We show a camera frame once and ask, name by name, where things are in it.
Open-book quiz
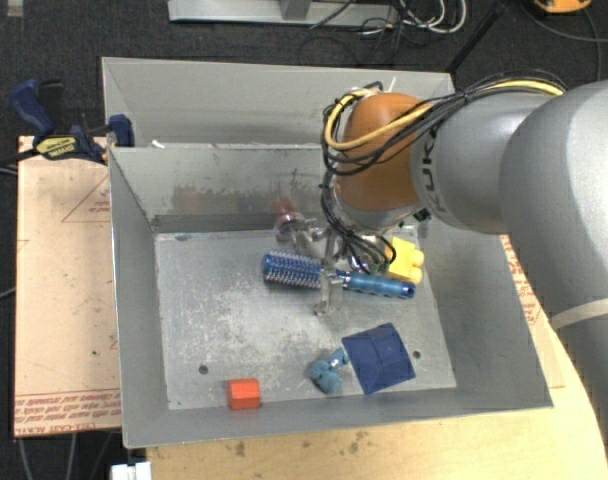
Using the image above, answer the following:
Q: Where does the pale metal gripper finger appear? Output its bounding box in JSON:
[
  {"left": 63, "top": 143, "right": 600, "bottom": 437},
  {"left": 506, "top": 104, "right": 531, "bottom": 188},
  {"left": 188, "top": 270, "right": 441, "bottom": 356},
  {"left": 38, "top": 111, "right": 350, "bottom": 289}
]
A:
[
  {"left": 294, "top": 216, "right": 325, "bottom": 257},
  {"left": 313, "top": 255, "right": 343, "bottom": 317}
]

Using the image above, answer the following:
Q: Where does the small red and silver thing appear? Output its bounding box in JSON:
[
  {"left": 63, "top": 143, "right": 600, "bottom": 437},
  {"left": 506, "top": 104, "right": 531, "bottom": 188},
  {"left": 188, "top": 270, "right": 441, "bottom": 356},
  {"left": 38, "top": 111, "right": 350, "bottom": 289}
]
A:
[{"left": 275, "top": 212, "right": 300, "bottom": 243}]

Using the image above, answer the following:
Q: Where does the blue hairbrush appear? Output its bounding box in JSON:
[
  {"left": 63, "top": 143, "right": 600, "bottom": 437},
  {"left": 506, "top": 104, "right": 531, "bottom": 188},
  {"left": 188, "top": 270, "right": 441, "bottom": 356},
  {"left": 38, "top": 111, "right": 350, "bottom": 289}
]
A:
[{"left": 261, "top": 249, "right": 417, "bottom": 300}]

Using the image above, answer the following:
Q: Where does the yellow toy building block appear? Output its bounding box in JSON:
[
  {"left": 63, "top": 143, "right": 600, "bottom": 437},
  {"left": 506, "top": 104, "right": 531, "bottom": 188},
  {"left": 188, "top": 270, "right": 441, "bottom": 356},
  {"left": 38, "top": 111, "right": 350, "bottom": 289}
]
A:
[{"left": 385, "top": 236, "right": 426, "bottom": 285}]

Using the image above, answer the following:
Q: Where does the light blue small toy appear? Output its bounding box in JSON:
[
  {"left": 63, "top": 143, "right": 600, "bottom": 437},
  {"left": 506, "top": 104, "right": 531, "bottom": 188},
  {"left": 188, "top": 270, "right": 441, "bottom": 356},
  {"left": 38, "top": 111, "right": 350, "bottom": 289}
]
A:
[{"left": 308, "top": 347, "right": 350, "bottom": 396}]

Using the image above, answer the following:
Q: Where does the dark blue angular block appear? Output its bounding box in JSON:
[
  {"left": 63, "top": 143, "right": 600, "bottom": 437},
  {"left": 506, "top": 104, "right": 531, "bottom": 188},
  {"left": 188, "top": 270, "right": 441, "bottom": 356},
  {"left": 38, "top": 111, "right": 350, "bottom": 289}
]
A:
[{"left": 340, "top": 322, "right": 417, "bottom": 396}]

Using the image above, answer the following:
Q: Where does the grey metal bin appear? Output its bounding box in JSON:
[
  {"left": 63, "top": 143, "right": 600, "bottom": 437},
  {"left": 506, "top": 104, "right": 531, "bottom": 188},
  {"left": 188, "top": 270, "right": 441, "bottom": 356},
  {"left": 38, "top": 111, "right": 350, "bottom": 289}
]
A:
[{"left": 101, "top": 56, "right": 555, "bottom": 450}]

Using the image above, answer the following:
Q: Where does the orange cube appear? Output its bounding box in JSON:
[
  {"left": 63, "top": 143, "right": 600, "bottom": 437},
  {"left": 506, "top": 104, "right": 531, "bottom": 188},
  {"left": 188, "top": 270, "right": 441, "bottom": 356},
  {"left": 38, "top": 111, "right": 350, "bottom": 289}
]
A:
[{"left": 226, "top": 377, "right": 262, "bottom": 412}]

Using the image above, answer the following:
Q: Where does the brown cardboard board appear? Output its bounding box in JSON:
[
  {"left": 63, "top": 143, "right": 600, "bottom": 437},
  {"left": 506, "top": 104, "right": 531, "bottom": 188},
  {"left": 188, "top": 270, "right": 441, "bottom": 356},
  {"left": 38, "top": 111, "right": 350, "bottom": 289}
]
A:
[{"left": 12, "top": 134, "right": 568, "bottom": 440}]

